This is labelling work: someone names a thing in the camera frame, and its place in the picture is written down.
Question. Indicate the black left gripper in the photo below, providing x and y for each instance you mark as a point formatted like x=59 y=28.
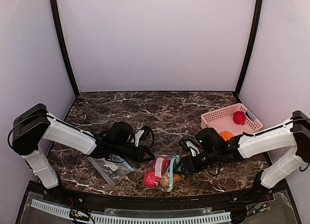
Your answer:
x=139 y=155

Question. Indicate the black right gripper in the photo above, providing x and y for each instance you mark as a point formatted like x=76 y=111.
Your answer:
x=192 y=163

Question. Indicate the red toy fruit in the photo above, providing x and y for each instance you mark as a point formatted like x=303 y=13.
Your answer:
x=161 y=163

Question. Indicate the large clear zip bag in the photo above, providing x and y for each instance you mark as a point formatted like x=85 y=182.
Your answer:
x=169 y=179

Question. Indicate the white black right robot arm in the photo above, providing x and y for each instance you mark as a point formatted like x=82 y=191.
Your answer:
x=294 y=134

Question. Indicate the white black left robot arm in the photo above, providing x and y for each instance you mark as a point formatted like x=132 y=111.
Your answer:
x=37 y=124

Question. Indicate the small clear zip bag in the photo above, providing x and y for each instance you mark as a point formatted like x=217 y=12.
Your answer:
x=113 y=170

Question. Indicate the orange toy fruit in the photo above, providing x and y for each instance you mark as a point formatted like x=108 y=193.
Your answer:
x=226 y=135

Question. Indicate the pink plastic basket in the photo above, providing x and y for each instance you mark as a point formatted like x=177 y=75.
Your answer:
x=222 y=120

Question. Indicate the red toy strawberry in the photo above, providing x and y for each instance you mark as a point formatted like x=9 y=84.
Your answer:
x=239 y=118

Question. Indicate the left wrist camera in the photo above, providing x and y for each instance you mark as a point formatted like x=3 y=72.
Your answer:
x=142 y=135

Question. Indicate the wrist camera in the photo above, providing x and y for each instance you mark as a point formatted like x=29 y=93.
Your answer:
x=189 y=145
x=142 y=135

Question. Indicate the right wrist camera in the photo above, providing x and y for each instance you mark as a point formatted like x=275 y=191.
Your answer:
x=189 y=145

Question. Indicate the black front rail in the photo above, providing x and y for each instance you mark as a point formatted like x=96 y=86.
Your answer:
x=91 y=201

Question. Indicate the white slotted cable duct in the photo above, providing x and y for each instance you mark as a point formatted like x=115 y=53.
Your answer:
x=130 y=216

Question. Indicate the left black frame post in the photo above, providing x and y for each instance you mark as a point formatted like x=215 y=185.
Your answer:
x=62 y=45

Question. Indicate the black frame post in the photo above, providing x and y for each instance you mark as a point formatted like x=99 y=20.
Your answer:
x=62 y=45
x=249 y=49

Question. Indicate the right black frame post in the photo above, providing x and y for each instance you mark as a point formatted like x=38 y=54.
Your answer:
x=249 y=49

